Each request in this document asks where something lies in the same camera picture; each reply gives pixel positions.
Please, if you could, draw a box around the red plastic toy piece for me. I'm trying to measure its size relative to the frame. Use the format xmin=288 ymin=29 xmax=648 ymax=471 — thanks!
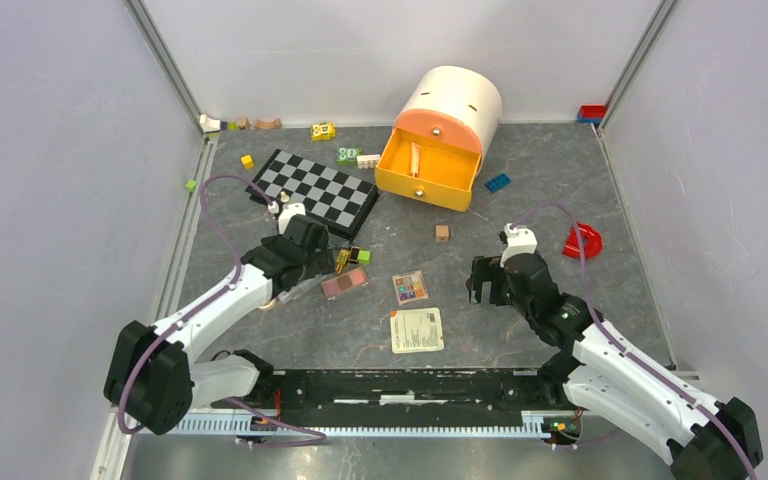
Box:
xmin=562 ymin=222 xmax=603 ymax=259

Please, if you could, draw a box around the small round blush pot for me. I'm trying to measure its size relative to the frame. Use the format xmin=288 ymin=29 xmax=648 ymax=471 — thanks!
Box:
xmin=258 ymin=299 xmax=276 ymax=311

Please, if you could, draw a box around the white corner bracket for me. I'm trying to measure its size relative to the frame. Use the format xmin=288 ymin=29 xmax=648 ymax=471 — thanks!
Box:
xmin=198 ymin=113 xmax=223 ymax=134

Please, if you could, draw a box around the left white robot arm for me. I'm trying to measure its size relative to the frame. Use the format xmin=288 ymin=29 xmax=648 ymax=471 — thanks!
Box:
xmin=103 ymin=214 xmax=334 ymax=435

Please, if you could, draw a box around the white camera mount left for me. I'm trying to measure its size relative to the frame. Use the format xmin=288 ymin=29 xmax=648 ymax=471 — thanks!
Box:
xmin=267 ymin=200 xmax=306 ymax=234

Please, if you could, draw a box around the wooden handled makeup tool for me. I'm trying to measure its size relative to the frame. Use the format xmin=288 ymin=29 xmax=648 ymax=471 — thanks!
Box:
xmin=410 ymin=142 xmax=421 ymax=177

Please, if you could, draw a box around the yellow small cube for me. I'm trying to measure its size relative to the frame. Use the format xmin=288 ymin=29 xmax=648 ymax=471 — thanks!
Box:
xmin=240 ymin=155 xmax=255 ymax=169

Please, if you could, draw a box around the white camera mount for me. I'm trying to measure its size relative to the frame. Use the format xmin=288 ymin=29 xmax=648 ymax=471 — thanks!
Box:
xmin=500 ymin=223 xmax=538 ymax=267
xmin=267 ymin=200 xmax=306 ymax=234

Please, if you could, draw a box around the clear plastic bottle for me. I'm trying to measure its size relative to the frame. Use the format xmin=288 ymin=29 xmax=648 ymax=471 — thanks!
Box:
xmin=277 ymin=276 xmax=323 ymax=303

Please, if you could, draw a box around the orange top drawer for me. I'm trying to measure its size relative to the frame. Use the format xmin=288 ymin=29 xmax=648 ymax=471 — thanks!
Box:
xmin=394 ymin=109 xmax=487 ymax=154

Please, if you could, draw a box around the white paper sachet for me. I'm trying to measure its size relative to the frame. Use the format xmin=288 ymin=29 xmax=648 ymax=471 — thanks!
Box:
xmin=389 ymin=308 xmax=444 ymax=354

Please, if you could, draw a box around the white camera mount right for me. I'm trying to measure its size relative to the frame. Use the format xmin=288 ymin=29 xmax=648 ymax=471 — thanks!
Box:
xmin=500 ymin=223 xmax=538 ymax=267

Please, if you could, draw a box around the green number block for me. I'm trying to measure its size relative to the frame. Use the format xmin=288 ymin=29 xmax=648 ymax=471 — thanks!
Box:
xmin=336 ymin=147 xmax=362 ymax=165

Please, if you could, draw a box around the pink blush palette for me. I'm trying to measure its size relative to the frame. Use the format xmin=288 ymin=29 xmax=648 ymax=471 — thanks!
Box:
xmin=321 ymin=266 xmax=368 ymax=300

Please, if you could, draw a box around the wooden arch block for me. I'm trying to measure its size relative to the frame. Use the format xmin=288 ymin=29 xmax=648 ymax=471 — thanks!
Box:
xmin=253 ymin=118 xmax=283 ymax=130

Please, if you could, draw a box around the small green cube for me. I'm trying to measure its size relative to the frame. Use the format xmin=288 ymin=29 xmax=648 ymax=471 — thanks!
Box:
xmin=357 ymin=250 xmax=371 ymax=265

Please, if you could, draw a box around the black white checkerboard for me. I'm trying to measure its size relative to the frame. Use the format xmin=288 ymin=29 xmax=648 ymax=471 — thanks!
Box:
xmin=253 ymin=149 xmax=379 ymax=241

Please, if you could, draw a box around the white lego brick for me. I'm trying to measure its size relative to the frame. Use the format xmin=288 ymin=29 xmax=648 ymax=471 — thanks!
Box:
xmin=356 ymin=154 xmax=381 ymax=169

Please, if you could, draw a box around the cream round drawer cabinet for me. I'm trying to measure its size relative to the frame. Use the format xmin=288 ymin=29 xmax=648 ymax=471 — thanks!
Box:
xmin=397 ymin=66 xmax=503 ymax=156

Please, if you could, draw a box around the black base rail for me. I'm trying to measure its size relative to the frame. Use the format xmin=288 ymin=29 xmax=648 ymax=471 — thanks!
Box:
xmin=242 ymin=368 xmax=584 ymax=429

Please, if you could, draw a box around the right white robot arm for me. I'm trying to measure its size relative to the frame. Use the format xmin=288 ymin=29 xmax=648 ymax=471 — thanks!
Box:
xmin=465 ymin=253 xmax=764 ymax=479

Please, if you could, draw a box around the small wooden cube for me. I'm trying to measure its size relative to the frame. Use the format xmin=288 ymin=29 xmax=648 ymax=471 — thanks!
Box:
xmin=434 ymin=224 xmax=451 ymax=242

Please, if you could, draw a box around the yellow owl toy block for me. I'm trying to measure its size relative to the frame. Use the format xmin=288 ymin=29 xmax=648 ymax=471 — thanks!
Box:
xmin=310 ymin=122 xmax=336 ymax=142

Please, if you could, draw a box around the blue lego brick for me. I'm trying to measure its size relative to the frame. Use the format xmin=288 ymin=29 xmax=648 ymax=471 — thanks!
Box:
xmin=485 ymin=173 xmax=511 ymax=193

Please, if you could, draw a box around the colourful eyeshadow palette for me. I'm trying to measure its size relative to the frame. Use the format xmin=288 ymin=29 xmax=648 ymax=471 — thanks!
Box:
xmin=392 ymin=270 xmax=429 ymax=305

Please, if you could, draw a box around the red blue brick stack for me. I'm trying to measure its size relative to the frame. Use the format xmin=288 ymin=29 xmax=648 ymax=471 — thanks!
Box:
xmin=576 ymin=104 xmax=607 ymax=124

